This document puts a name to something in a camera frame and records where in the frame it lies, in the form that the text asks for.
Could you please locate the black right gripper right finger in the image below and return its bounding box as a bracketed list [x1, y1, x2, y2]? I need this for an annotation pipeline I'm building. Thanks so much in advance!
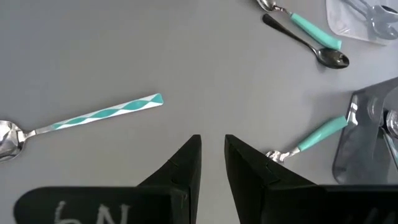
[223, 133, 398, 224]

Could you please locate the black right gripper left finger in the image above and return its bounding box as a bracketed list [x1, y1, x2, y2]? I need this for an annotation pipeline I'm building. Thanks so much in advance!
[13, 133, 203, 224]

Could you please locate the teal white patterned handle spoon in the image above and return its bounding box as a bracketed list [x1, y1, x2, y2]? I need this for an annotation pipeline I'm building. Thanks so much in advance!
[0, 92, 165, 164]

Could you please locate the dark grey translucent container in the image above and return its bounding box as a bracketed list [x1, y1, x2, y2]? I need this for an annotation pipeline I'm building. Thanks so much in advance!
[331, 77, 398, 185]

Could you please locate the clear plastic container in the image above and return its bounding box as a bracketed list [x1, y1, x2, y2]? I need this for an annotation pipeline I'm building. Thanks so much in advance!
[325, 0, 398, 46]

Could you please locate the teal handled silver spoon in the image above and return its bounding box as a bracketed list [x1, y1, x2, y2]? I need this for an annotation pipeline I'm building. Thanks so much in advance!
[256, 0, 343, 51]
[265, 114, 349, 165]

